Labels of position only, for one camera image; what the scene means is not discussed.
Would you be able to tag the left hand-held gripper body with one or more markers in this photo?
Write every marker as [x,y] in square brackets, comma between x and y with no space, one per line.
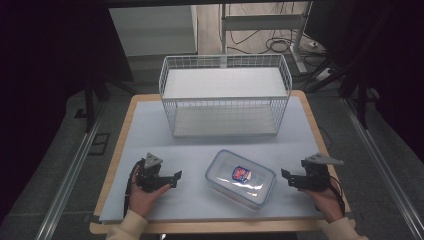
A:
[149,173]

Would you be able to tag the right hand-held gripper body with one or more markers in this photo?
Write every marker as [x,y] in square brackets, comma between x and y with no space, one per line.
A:
[315,173]

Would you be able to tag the clear plastic food container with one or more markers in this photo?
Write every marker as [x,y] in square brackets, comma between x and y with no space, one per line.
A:
[240,178]

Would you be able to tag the person's left hand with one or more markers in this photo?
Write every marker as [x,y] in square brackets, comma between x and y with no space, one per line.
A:
[144,197]

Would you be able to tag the person's right hand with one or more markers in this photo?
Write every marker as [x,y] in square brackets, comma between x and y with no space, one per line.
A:
[326,202]

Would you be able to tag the light grey table mat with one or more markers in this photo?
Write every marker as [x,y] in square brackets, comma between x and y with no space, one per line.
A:
[213,160]

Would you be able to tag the black stand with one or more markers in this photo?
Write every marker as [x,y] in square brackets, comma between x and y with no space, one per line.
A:
[91,96]
[356,86]

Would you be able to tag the white power strip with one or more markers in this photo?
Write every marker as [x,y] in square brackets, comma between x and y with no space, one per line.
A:
[324,74]

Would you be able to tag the grey cabinet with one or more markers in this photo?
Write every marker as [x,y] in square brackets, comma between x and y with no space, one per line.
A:
[153,30]

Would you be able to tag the aluminium rail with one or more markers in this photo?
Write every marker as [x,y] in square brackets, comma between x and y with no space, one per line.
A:
[383,166]
[68,180]

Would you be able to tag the white metal desk frame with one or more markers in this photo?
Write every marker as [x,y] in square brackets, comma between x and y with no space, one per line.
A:
[263,26]

